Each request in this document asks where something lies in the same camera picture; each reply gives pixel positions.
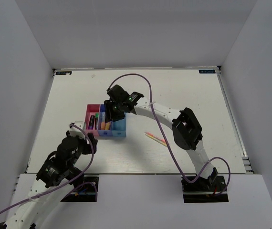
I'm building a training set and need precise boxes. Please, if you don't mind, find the dark blue container bin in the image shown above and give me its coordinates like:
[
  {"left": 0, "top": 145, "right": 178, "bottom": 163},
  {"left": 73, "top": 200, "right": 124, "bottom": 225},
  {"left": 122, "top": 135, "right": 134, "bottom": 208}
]
[{"left": 98, "top": 104, "right": 113, "bottom": 137}]

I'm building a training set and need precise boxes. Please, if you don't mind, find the orange cap pink highlighter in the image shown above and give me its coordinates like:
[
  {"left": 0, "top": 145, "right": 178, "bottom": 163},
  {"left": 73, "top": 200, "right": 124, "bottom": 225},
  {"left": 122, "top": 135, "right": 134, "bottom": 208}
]
[{"left": 105, "top": 122, "right": 112, "bottom": 130}]

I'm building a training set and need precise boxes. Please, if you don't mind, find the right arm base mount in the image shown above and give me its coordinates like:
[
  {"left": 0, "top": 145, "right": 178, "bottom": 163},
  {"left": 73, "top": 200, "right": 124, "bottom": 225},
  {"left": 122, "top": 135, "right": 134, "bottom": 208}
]
[{"left": 181, "top": 176, "right": 229, "bottom": 203}]

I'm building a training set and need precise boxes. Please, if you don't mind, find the blue corner label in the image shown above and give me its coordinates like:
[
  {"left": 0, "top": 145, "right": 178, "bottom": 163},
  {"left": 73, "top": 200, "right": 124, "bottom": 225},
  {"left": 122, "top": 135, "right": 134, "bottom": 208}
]
[
  {"left": 199, "top": 69, "right": 216, "bottom": 74},
  {"left": 55, "top": 71, "right": 72, "bottom": 75}
]

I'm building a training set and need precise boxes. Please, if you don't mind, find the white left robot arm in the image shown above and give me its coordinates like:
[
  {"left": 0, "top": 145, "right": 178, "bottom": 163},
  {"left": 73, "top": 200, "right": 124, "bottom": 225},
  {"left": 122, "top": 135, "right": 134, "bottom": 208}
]
[{"left": 0, "top": 126, "right": 98, "bottom": 229}]

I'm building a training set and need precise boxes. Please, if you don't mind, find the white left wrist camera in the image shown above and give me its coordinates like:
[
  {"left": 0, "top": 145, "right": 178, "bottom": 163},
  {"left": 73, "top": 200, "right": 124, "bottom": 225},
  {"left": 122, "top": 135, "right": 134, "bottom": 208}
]
[{"left": 69, "top": 121, "right": 86, "bottom": 136}]

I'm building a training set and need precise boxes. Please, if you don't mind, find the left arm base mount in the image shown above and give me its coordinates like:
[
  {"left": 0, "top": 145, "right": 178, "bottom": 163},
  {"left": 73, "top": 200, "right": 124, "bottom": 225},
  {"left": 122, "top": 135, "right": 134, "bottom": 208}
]
[{"left": 61, "top": 176, "right": 99, "bottom": 203}]

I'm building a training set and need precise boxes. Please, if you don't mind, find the left blue corner label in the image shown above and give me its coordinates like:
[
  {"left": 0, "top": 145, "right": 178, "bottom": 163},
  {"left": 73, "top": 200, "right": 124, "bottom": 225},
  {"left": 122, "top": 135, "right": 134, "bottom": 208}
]
[{"left": 55, "top": 71, "right": 72, "bottom": 75}]

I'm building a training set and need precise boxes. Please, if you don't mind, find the pink container bin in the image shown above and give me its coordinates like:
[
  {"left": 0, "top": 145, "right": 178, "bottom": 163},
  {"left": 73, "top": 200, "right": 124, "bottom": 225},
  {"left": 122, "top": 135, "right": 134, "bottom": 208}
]
[{"left": 85, "top": 104, "right": 100, "bottom": 136}]

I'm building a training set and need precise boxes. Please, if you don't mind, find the pink clear pen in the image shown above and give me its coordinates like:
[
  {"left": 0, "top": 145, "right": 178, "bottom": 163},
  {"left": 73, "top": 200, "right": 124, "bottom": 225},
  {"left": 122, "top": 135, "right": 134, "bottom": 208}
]
[{"left": 145, "top": 132, "right": 166, "bottom": 143}]

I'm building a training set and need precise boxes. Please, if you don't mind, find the green cap black highlighter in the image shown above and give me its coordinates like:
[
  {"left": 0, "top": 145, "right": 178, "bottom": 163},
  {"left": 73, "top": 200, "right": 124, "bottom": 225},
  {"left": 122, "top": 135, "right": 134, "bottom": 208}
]
[{"left": 94, "top": 113, "right": 99, "bottom": 130}]

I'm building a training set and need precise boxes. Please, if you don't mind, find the light blue container bin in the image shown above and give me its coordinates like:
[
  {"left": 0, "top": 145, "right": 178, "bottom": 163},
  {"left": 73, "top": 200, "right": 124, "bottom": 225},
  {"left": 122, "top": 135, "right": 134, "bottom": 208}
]
[{"left": 112, "top": 117, "right": 126, "bottom": 137}]

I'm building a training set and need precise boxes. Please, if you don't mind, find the right blue corner label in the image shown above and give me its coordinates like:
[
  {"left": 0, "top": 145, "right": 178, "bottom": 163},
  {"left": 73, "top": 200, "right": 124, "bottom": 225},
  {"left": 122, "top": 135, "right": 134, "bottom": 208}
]
[{"left": 199, "top": 69, "right": 216, "bottom": 74}]

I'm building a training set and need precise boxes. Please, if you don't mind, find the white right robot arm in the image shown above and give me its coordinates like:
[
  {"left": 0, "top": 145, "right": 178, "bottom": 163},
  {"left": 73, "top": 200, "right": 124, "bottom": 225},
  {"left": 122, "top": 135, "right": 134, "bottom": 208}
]
[{"left": 104, "top": 84, "right": 218, "bottom": 190}]

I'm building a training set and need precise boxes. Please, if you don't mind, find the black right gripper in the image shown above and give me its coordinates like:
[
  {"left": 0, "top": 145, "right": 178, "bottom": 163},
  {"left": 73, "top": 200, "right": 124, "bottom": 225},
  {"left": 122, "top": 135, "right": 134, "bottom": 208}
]
[{"left": 104, "top": 100, "right": 126, "bottom": 124}]

